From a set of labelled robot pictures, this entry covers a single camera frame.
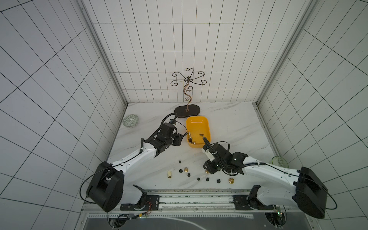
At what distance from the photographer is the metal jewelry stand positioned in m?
0.90

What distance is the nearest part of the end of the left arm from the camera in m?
0.61

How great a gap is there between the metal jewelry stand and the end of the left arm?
30 cm
